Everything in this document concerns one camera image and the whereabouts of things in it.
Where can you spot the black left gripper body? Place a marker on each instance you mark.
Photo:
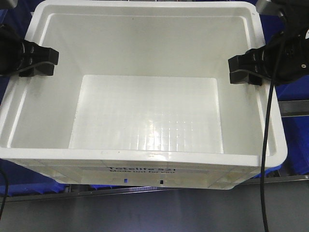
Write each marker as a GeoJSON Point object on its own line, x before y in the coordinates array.
{"type": "Point", "coordinates": [13, 50]}

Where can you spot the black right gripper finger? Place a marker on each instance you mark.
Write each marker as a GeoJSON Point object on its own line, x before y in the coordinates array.
{"type": "Point", "coordinates": [245, 77]}
{"type": "Point", "coordinates": [250, 61]}

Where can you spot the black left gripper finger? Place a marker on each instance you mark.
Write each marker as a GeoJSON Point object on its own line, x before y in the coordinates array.
{"type": "Point", "coordinates": [42, 57]}
{"type": "Point", "coordinates": [43, 69]}

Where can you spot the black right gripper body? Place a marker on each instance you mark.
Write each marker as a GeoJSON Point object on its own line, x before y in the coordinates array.
{"type": "Point", "coordinates": [287, 59]}

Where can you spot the white plastic tote bin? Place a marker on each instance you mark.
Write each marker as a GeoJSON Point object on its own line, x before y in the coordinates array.
{"type": "Point", "coordinates": [140, 96]}

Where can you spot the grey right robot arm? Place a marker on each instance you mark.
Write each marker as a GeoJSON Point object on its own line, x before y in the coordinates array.
{"type": "Point", "coordinates": [293, 13]}

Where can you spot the metal shelf front rail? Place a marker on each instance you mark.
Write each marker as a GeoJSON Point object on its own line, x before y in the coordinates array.
{"type": "Point", "coordinates": [129, 190]}

